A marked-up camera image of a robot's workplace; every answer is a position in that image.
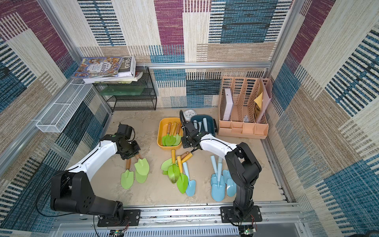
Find green tray on shelf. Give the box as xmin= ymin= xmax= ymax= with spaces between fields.
xmin=100 ymin=86 xmax=145 ymax=96

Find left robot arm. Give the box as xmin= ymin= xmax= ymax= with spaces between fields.
xmin=50 ymin=124 xmax=140 ymax=227

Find white book stack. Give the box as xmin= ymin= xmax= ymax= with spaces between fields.
xmin=82 ymin=56 xmax=144 ymax=84

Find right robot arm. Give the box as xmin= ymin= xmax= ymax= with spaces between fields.
xmin=181 ymin=118 xmax=262 ymax=222

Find white wire mesh basket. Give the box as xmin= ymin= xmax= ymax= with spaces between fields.
xmin=36 ymin=83 xmax=92 ymax=133

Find blue shovel large centre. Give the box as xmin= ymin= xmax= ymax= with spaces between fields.
xmin=211 ymin=162 xmax=225 ymax=201

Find dark green shovel yellow handle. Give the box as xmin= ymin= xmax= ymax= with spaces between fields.
xmin=168 ymin=149 xmax=180 ymax=184

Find dark blue storage box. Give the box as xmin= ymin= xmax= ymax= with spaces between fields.
xmin=190 ymin=115 xmax=217 ymax=136

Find pink desk file organizer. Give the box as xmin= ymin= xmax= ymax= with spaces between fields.
xmin=218 ymin=77 xmax=272 ymax=139

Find colorful picture book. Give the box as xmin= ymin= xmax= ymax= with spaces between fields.
xmin=72 ymin=57 xmax=123 ymax=79

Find white box in organizer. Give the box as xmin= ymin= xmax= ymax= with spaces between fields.
xmin=220 ymin=88 xmax=234 ymax=120

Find white round clock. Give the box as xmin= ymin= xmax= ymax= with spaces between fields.
xmin=183 ymin=109 xmax=197 ymax=121

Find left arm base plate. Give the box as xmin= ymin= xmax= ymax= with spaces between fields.
xmin=97 ymin=209 xmax=141 ymax=227

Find yellow paper in organizer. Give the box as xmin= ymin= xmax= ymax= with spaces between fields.
xmin=254 ymin=93 xmax=263 ymax=109

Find yellow storage box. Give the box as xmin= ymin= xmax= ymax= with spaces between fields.
xmin=157 ymin=117 xmax=182 ymax=150

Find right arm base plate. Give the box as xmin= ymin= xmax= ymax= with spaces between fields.
xmin=220 ymin=205 xmax=263 ymax=224

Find black wire shelf rack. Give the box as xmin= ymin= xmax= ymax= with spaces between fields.
xmin=93 ymin=67 xmax=158 ymax=112

